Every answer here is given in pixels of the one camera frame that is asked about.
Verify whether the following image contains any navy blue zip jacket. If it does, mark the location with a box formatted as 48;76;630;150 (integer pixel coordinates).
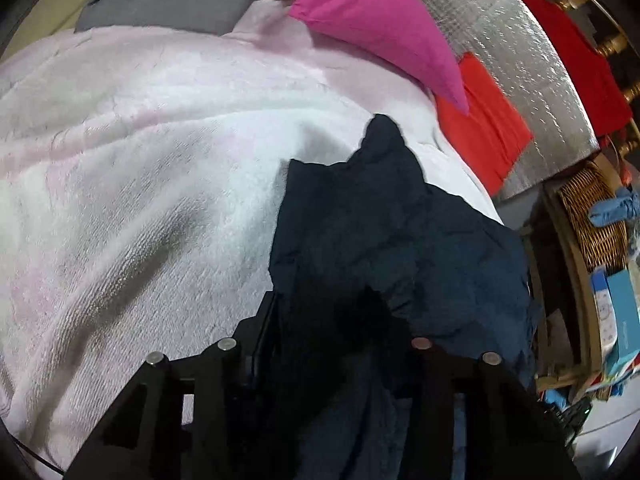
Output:
269;115;537;479

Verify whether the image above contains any wooden shelf unit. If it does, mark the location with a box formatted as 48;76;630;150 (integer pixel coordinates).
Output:
520;154;628;403

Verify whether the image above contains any blue white box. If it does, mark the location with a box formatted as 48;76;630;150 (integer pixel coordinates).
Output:
590;266;639;379

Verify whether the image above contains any wicker basket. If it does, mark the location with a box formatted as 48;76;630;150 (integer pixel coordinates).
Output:
556;167;630;273

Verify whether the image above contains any white pink fleece blanket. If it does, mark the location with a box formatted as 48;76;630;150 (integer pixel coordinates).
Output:
1;0;497;467

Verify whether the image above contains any light blue cloth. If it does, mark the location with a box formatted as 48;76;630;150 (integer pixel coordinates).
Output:
588;188;640;228

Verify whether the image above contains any red orange pillow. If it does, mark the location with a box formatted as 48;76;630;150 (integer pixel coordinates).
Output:
436;52;534;197

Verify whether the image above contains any dark red cloth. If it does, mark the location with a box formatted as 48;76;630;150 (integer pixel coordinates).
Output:
522;0;632;138

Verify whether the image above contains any silver foil insulation mat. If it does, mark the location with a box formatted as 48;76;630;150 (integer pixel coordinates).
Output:
422;0;598;202

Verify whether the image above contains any magenta pillow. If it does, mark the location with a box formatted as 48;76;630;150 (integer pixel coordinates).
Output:
290;0;469;114

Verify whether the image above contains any black cable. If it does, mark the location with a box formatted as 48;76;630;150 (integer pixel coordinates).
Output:
8;433;66;476

